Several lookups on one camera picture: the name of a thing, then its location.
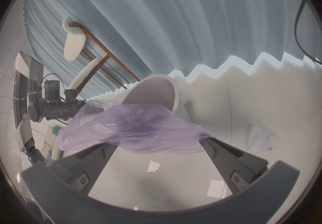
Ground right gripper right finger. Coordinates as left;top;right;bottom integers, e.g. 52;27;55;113
200;137;268;194

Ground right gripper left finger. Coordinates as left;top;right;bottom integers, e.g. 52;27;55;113
50;142;118;195

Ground white paper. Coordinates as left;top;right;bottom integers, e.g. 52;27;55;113
248;123;280;153

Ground purple plastic bag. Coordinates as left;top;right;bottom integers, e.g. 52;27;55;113
58;100;210;155

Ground white trash bin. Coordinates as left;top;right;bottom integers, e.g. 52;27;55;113
122;74;193;120

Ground wooden chair with cream cushions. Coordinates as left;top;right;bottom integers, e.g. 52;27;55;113
62;17;141;95

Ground pale blue curtain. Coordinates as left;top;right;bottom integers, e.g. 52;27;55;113
23;0;306;92

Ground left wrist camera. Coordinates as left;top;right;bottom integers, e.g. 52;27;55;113
64;89;78;102

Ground black cable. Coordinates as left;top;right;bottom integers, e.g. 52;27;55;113
38;73;66;92
294;0;322;65

